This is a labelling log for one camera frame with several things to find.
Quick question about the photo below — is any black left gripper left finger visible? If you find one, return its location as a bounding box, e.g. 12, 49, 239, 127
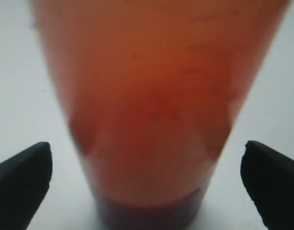
0, 142, 52, 230

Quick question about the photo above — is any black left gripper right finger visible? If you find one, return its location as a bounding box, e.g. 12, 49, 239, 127
240, 140, 294, 230

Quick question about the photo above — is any ketchup squeeze bottle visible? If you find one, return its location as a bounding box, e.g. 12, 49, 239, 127
29, 0, 291, 230

